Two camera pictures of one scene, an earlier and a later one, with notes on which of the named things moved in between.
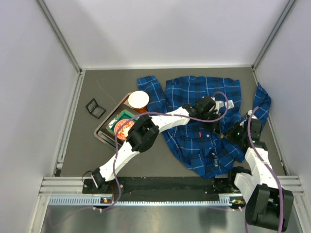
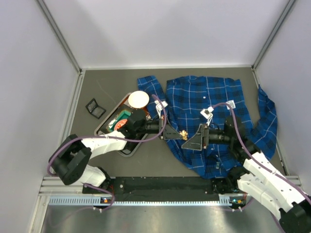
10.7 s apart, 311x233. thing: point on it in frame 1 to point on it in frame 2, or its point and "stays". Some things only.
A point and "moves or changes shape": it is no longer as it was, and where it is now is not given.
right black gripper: x=231 y=133 to x=204 y=137
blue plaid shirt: x=207 y=152 moves or changes shape
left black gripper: x=214 y=122 to x=163 y=128
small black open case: x=95 y=109 stays
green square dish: x=124 y=115 stays
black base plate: x=168 y=185 stays
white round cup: x=138 y=100 stays
